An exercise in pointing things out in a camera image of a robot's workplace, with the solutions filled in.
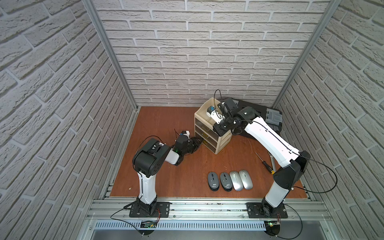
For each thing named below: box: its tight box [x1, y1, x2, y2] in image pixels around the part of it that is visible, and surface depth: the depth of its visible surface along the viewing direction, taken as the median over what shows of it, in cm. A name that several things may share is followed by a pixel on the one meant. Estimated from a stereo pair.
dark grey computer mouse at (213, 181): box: [207, 171, 220, 192], surface depth 83 cm
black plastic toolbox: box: [235, 100, 283, 133], surface depth 94 cm
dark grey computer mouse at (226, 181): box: [219, 172, 233, 192], surface depth 83 cm
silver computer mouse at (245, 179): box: [238, 169, 253, 190], surface depth 85 cm
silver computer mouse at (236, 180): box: [229, 171, 244, 192], surface depth 85 cm
